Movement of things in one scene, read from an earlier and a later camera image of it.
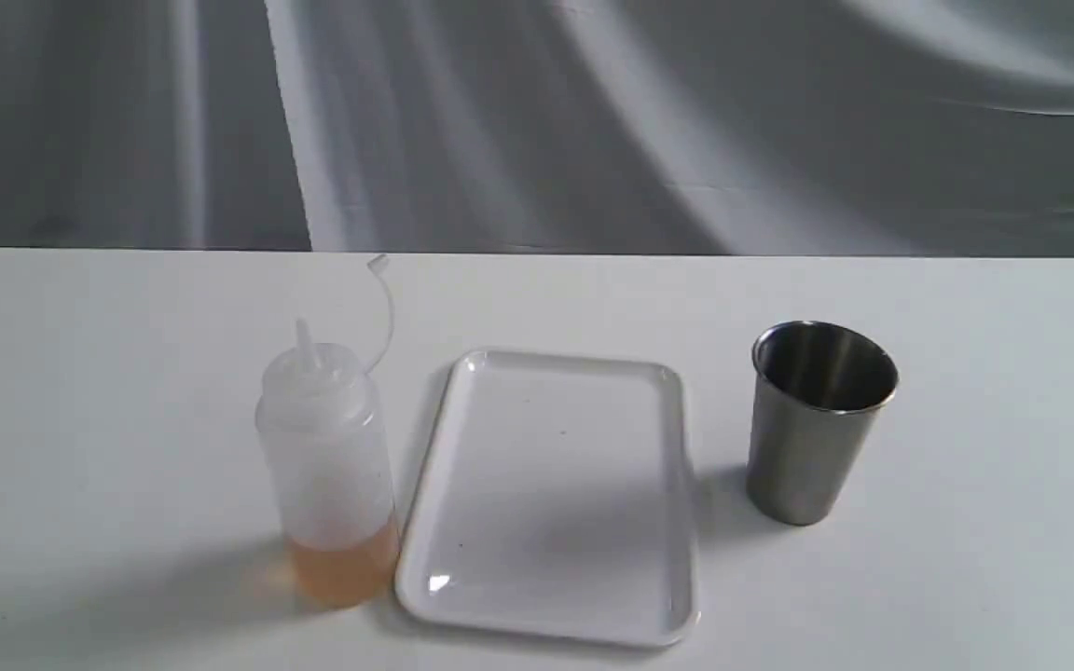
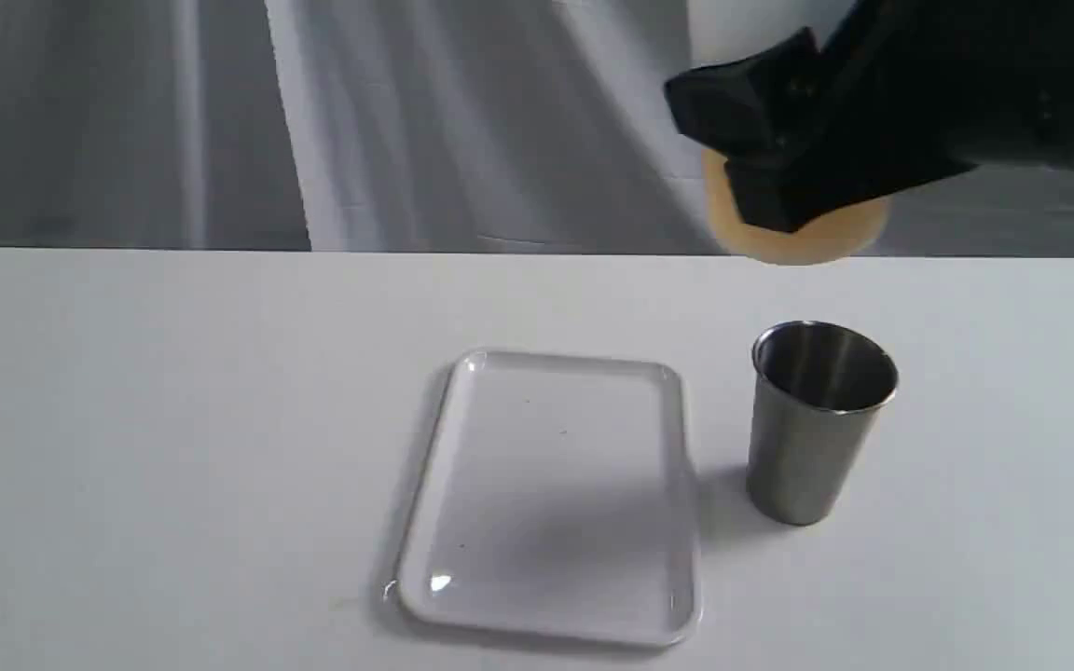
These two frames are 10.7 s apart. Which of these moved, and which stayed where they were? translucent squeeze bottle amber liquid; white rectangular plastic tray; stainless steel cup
Moved: translucent squeeze bottle amber liquid
Stayed: stainless steel cup; white rectangular plastic tray
